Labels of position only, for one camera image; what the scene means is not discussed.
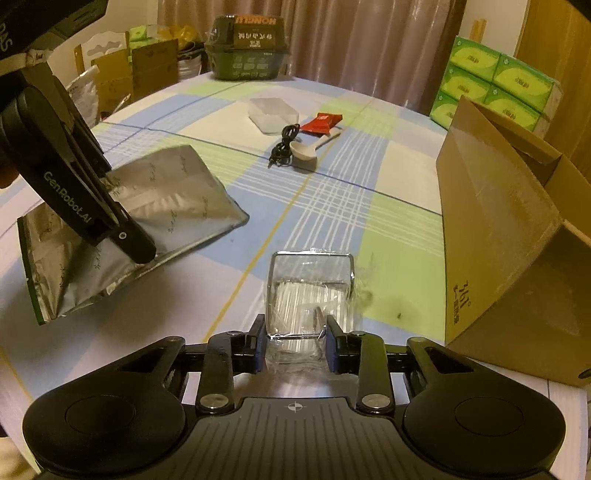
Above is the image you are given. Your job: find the black cable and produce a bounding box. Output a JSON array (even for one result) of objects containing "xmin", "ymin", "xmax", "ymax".
[{"xmin": 268, "ymin": 126, "xmax": 301, "ymax": 168}]

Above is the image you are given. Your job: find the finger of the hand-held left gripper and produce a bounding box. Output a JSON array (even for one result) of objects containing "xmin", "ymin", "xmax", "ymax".
[
  {"xmin": 46, "ymin": 67, "xmax": 129, "ymax": 221},
  {"xmin": 95, "ymin": 216, "xmax": 158, "ymax": 265}
]

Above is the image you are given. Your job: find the white printed plastic bag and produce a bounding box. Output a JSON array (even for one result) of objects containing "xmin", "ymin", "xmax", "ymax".
[{"xmin": 65, "ymin": 65, "xmax": 101, "ymax": 127}]

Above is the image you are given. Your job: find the stack of green tissue packs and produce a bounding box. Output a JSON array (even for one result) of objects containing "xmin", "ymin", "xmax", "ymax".
[{"xmin": 430, "ymin": 34, "xmax": 561, "ymax": 139}]

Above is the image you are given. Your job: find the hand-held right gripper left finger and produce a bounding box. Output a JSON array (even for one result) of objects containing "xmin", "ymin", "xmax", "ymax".
[{"xmin": 112, "ymin": 315, "xmax": 267, "ymax": 415}]

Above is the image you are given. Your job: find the large cardboard box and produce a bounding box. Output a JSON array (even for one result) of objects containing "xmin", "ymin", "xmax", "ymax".
[{"xmin": 436, "ymin": 95, "xmax": 591, "ymax": 387}]

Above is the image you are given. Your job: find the red candy packet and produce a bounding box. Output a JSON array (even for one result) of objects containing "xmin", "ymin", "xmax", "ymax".
[{"xmin": 300, "ymin": 113, "xmax": 345, "ymax": 138}]

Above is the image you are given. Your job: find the beige curtain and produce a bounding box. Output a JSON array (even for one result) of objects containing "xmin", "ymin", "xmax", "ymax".
[{"xmin": 99, "ymin": 0, "xmax": 532, "ymax": 114}]

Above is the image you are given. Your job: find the silver foil pouch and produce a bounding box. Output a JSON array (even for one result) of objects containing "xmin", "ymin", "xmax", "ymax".
[{"xmin": 17, "ymin": 144, "xmax": 250, "ymax": 326}]

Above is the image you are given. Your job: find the cardboard carton with flaps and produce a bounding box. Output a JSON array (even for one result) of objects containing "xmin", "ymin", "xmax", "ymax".
[{"xmin": 90, "ymin": 39, "xmax": 181, "ymax": 116}]

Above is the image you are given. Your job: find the clear cotton swab box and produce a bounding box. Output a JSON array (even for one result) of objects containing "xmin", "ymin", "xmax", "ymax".
[{"xmin": 264, "ymin": 249, "xmax": 356, "ymax": 374}]

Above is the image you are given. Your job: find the loose green tissue packet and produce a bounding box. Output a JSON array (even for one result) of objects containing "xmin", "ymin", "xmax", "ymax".
[{"xmin": 128, "ymin": 25, "xmax": 158, "ymax": 45}]

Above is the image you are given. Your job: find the white plastic spoon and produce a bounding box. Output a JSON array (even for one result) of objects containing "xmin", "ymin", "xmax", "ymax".
[{"xmin": 288, "ymin": 130, "xmax": 342, "ymax": 171}]

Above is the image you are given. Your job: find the frosted clear plastic container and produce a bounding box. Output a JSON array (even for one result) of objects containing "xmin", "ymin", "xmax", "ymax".
[{"xmin": 247, "ymin": 97, "xmax": 301, "ymax": 136}]

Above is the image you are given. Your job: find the white carved chair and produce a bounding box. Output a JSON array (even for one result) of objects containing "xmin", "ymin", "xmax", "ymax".
[{"xmin": 74, "ymin": 31, "xmax": 130, "ymax": 70}]

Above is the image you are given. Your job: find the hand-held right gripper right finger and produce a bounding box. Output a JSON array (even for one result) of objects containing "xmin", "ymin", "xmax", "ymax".
[{"xmin": 324, "ymin": 315, "xmax": 481, "ymax": 415}]

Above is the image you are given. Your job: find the yellow plastic bag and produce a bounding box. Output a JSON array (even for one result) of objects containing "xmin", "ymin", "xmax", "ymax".
[{"xmin": 157, "ymin": 25, "xmax": 195, "ymax": 45}]

